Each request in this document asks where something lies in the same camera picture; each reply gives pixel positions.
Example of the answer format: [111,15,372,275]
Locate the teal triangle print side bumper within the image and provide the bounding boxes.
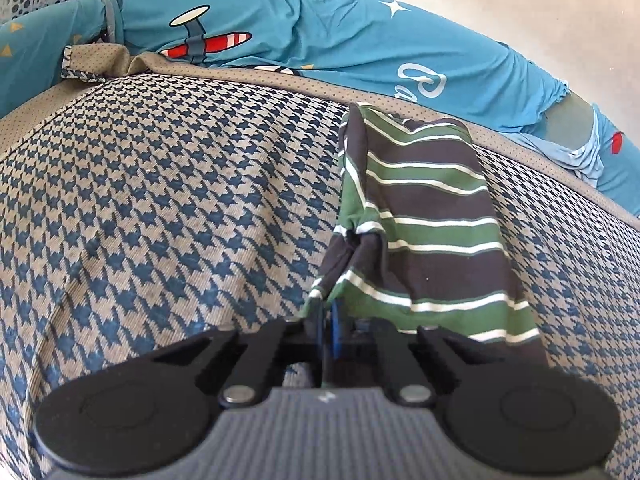
[0,0,123,121]

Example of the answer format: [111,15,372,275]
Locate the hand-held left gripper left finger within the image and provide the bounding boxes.
[151,300,327,408]

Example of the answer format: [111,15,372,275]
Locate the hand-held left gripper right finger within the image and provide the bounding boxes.
[327,301,502,408]

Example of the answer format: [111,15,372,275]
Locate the light blue cloth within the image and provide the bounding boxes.
[515,110,622,191]

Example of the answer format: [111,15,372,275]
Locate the grey padded bed bumper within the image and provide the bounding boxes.
[542,92,599,153]

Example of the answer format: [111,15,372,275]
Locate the blue shark print bumper cover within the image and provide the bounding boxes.
[592,105,640,218]

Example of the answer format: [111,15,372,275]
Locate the blue houndstooth cloth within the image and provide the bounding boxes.
[0,42,640,480]

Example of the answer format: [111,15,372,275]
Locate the teal airplane print garment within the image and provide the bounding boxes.
[100,0,572,142]

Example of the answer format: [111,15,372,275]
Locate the green grey striped t-shirt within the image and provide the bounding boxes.
[300,102,549,376]

